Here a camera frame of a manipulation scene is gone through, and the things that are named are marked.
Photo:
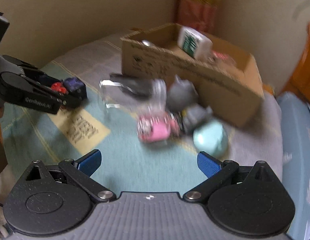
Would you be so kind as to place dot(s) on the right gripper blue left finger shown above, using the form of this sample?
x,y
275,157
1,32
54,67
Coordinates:
x,y
89,163

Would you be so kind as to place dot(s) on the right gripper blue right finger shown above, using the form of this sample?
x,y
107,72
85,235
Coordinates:
x,y
208,164

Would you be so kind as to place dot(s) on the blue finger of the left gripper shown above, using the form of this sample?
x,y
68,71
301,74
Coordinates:
x,y
65,100

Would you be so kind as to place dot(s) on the clear plastic jar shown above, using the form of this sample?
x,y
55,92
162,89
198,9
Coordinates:
x,y
132,94

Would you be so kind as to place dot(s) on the grey rubber animal toy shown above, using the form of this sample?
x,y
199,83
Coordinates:
x,y
180,95

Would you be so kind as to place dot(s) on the clear round box red label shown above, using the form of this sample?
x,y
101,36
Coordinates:
x,y
217,56

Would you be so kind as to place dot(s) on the white plastic rectangular bottle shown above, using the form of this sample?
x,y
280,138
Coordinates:
x,y
194,44

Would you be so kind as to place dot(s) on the mint green oval case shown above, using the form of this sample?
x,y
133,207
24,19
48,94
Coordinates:
x,y
211,138

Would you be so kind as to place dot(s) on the teal patchwork blanket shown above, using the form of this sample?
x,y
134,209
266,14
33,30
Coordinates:
x,y
127,164

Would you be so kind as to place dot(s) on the pink trinket clear case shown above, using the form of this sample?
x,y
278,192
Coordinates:
x,y
158,127

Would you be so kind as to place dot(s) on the brown cardboard box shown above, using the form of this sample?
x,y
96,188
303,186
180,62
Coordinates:
x,y
234,93

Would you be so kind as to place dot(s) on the blue floral bedsheet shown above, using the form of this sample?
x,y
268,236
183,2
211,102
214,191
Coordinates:
x,y
295,127

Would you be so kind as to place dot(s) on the orange wooden headboard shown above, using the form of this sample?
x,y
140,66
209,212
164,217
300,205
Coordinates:
x,y
299,82

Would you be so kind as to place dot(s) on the pink curtain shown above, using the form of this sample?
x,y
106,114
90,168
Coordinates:
x,y
197,14

